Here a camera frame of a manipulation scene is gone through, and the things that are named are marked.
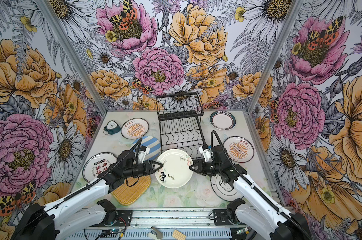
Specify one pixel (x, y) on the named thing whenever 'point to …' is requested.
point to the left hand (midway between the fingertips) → (160, 170)
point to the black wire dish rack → (179, 121)
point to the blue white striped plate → (153, 144)
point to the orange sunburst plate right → (239, 149)
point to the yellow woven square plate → (132, 189)
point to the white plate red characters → (96, 164)
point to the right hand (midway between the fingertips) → (190, 173)
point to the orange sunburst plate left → (134, 128)
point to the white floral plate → (175, 172)
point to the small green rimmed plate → (222, 120)
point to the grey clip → (155, 233)
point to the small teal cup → (112, 127)
